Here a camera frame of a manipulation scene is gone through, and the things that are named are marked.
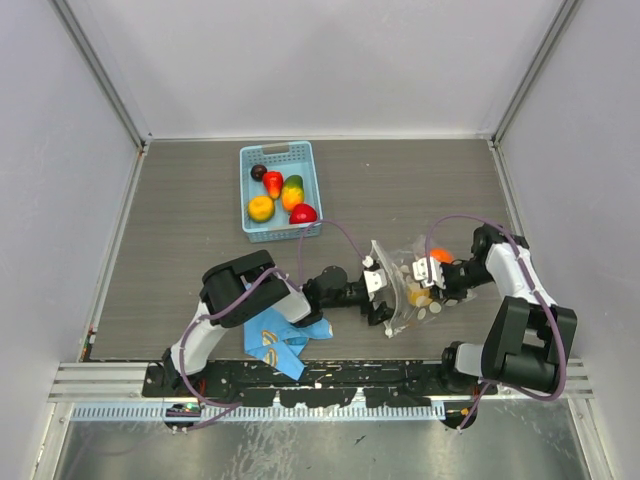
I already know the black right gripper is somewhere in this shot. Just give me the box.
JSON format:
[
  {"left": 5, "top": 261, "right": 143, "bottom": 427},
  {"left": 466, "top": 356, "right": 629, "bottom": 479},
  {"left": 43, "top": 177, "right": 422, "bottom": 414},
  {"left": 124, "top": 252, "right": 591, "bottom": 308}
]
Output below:
[{"left": 428, "top": 260, "right": 494, "bottom": 301}]

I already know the bright orange fake ball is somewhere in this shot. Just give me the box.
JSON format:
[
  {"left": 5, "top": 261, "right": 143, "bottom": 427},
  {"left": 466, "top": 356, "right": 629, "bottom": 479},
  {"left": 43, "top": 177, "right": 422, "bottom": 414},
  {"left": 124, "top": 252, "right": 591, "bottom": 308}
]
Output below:
[{"left": 430, "top": 247, "right": 455, "bottom": 264}]

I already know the small orange fake tangerine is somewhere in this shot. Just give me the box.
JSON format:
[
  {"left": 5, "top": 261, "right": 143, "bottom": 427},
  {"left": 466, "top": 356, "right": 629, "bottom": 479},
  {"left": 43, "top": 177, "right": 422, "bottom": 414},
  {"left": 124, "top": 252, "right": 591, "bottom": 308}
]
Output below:
[{"left": 407, "top": 287, "right": 433, "bottom": 307}]

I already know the clear polka dot zip bag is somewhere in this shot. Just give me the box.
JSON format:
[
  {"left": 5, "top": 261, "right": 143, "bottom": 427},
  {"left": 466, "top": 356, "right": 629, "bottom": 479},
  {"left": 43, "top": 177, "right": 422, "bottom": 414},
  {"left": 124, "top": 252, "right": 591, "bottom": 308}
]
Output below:
[{"left": 362, "top": 240, "right": 477, "bottom": 338}]

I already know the red fake apple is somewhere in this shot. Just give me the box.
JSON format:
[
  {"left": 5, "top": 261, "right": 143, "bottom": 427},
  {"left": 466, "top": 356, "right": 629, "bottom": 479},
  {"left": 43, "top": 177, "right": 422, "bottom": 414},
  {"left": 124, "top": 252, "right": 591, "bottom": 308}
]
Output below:
[{"left": 289, "top": 203, "right": 318, "bottom": 225}]

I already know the orange fake fruit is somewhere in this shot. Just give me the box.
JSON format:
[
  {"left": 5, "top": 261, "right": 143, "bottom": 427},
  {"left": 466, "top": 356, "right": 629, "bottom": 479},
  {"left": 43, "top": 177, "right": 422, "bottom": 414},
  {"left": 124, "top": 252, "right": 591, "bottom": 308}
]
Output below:
[{"left": 280, "top": 175, "right": 305, "bottom": 213}]

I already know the yellow fake lemon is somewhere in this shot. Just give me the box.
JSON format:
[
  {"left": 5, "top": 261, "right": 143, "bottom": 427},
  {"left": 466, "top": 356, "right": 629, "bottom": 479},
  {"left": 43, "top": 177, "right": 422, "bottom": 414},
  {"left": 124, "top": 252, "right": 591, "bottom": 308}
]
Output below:
[{"left": 247, "top": 196, "right": 275, "bottom": 223}]

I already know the red fake strawberry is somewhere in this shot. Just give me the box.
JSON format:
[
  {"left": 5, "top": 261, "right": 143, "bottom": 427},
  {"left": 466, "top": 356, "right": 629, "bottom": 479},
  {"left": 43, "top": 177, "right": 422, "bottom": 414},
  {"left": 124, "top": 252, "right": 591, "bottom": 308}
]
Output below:
[{"left": 262, "top": 170, "right": 284, "bottom": 200}]

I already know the dark purple fake plum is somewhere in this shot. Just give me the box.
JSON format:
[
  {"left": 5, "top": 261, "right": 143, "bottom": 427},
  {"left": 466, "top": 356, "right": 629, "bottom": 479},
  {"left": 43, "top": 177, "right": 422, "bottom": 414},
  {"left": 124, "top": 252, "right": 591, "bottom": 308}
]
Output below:
[{"left": 250, "top": 164, "right": 268, "bottom": 182}]

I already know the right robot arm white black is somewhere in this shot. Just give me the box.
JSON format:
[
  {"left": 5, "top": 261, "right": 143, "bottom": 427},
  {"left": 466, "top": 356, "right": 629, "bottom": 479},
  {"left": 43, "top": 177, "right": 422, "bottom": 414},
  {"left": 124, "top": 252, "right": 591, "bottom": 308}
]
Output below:
[{"left": 431, "top": 223, "right": 577, "bottom": 398}]

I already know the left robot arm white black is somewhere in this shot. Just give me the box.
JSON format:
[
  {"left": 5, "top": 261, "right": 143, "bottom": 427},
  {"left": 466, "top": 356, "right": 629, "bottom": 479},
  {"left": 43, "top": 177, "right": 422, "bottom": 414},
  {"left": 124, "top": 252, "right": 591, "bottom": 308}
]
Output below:
[{"left": 162, "top": 250, "right": 395, "bottom": 396}]

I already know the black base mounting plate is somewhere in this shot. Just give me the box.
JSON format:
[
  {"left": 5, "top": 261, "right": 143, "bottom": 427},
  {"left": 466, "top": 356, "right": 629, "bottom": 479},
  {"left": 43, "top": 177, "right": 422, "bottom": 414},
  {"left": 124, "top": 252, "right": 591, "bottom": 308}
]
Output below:
[{"left": 142, "top": 358, "right": 501, "bottom": 407}]

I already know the blue patterned cloth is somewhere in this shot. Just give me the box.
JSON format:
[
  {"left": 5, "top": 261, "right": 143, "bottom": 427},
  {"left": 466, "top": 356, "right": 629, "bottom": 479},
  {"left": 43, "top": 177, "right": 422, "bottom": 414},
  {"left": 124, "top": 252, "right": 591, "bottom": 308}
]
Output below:
[{"left": 243, "top": 308, "right": 333, "bottom": 381}]

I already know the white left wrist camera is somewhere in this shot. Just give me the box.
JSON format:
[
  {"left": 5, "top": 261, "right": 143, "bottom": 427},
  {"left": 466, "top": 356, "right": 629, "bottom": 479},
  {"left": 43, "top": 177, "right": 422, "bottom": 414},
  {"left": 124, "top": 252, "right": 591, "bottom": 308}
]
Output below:
[{"left": 362, "top": 255, "right": 388, "bottom": 301}]

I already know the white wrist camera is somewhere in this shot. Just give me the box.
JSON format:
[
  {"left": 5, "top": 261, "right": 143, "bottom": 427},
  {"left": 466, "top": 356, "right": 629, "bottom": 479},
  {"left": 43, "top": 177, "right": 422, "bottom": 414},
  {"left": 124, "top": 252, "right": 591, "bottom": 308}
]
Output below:
[
  {"left": 412, "top": 256, "right": 446, "bottom": 290},
  {"left": 362, "top": 255, "right": 388, "bottom": 301}
]

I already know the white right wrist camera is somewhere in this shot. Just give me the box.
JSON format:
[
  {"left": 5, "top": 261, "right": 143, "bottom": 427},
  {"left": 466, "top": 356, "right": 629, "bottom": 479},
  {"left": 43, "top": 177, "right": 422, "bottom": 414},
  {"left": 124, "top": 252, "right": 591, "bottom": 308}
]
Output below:
[{"left": 412, "top": 256, "right": 446, "bottom": 290}]

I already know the white slotted cable duct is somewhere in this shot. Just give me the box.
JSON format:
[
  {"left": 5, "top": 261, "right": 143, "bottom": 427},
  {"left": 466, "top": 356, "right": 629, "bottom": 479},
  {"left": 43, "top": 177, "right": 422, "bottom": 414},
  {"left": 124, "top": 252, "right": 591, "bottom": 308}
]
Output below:
[{"left": 70, "top": 399, "right": 446, "bottom": 422}]

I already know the aluminium frame rail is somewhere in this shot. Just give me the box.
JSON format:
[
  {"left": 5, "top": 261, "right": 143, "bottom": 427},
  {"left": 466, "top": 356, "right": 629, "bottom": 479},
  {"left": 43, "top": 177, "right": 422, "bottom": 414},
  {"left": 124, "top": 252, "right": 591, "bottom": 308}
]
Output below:
[{"left": 47, "top": 360, "right": 151, "bottom": 404}]

